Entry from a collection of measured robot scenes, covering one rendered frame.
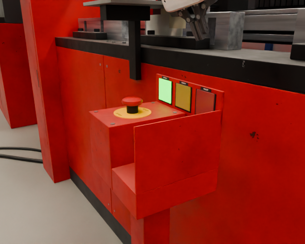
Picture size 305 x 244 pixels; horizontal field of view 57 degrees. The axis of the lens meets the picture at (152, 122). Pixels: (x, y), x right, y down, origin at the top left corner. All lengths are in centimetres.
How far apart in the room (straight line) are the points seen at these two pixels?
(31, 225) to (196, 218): 98
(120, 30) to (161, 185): 89
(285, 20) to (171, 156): 68
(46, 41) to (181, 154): 133
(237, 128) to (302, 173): 15
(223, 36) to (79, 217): 116
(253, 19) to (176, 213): 68
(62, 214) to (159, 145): 125
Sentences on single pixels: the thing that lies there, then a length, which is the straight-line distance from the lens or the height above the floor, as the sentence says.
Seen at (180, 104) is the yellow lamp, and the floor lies 79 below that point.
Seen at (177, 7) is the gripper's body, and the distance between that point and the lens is 60.
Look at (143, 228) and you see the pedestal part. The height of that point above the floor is 57.
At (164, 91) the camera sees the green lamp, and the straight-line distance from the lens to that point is 58.
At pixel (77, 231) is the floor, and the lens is 150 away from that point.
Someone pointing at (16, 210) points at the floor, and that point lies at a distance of 174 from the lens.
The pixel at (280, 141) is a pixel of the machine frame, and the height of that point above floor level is 73.
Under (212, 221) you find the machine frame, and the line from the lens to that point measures 79.
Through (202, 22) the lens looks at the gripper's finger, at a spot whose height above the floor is 94.
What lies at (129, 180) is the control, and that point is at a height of 71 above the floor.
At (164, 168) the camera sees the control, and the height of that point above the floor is 73.
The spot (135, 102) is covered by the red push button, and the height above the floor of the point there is 81.
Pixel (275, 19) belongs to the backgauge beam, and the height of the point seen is 95.
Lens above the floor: 94
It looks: 19 degrees down
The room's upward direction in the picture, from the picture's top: straight up
